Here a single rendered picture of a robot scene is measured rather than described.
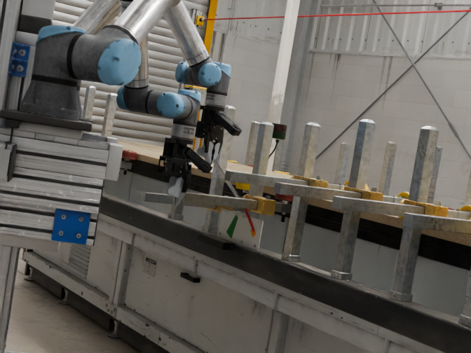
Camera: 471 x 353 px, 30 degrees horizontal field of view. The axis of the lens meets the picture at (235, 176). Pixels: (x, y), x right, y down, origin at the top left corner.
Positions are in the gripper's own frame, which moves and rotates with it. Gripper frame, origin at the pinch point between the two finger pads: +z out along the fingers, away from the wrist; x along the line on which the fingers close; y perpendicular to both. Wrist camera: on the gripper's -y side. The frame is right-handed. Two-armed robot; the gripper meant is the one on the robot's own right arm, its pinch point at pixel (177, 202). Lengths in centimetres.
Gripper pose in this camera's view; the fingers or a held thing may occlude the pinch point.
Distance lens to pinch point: 278.2
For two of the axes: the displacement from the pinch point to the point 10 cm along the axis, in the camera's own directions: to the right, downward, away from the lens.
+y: -8.3, -1.1, -5.5
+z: -1.6, 9.9, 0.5
